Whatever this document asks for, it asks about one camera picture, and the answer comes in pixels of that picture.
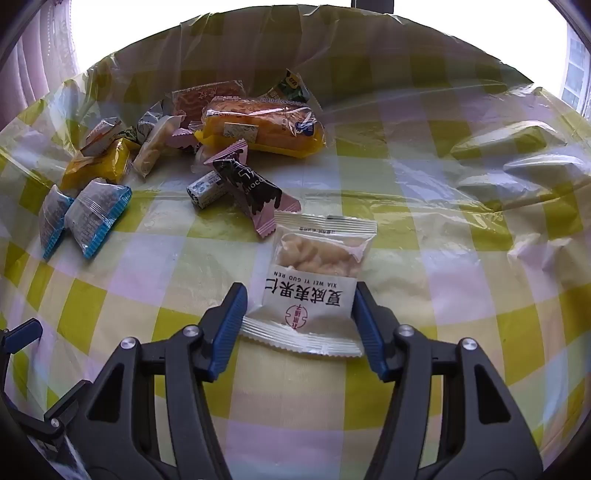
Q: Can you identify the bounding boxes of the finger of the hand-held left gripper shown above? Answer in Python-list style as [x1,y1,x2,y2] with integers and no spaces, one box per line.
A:
[0,318,43,357]
[0,378,93,444]

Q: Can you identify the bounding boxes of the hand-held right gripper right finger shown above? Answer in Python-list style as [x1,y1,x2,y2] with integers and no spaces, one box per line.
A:
[352,281,543,480]

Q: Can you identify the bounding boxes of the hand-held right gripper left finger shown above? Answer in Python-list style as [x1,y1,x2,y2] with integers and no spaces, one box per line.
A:
[76,282,250,480]

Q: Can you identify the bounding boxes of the white nut packet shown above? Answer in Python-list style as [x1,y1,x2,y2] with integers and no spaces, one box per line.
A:
[241,211,378,358]

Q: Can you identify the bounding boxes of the yellow bread packet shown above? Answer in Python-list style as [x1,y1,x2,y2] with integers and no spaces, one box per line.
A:
[194,97,326,158]

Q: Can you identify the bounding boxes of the white orange snack packet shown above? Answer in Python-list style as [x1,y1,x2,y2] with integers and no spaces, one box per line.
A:
[81,117,123,155]

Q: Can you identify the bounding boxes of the tiger-stripe bread packet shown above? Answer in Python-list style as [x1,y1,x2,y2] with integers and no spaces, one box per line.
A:
[172,80,246,125]

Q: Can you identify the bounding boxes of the yellow checked plastic tablecloth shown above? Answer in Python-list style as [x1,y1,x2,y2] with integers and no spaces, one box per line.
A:
[0,11,591,480]

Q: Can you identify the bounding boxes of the blue-edged clear snack packet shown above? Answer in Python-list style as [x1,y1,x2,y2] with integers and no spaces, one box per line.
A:
[39,185,75,260]
[65,178,132,259]

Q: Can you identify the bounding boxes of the small white blue candy box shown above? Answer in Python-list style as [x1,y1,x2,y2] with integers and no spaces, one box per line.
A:
[187,170,228,209]

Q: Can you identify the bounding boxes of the black pink chocolate packet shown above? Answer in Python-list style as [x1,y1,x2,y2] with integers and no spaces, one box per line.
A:
[212,154,302,241]

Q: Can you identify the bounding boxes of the small yellow snack packet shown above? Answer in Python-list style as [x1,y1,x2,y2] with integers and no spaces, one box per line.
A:
[61,137,141,190]

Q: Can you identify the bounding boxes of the long cream snack packet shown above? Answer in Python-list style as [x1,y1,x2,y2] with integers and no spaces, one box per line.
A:
[133,115,183,178]

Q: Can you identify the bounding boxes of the green snack packet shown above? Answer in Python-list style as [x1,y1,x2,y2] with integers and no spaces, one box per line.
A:
[259,69,311,106]

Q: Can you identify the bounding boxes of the pink left curtain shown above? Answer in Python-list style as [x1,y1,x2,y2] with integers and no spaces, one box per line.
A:
[0,0,88,125]

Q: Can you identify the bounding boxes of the dark window frame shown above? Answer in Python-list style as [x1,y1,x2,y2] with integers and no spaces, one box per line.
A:
[351,0,394,14]

